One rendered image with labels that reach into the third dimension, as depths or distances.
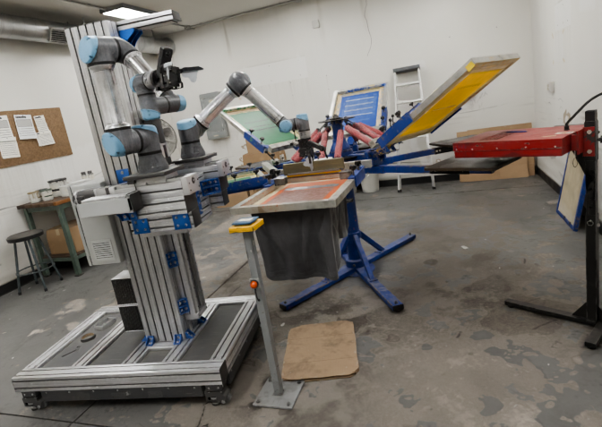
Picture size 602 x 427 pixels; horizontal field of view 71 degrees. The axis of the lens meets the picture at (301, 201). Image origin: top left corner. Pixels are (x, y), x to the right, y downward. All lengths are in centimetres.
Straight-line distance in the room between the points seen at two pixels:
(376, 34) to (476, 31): 136
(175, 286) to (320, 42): 508
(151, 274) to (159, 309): 22
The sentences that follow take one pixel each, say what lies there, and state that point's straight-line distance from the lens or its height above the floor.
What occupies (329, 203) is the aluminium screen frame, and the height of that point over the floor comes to 97.
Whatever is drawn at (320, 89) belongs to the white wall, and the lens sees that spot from 691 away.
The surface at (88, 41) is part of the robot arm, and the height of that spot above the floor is 187.
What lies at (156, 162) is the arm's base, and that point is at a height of 130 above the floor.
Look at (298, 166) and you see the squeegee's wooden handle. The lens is 275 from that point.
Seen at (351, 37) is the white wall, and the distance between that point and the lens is 683.
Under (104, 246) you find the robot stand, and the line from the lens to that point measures 264.
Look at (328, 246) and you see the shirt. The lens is 225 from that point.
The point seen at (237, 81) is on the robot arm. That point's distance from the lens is 259.
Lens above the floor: 146
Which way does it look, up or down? 13 degrees down
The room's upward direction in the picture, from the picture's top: 9 degrees counter-clockwise
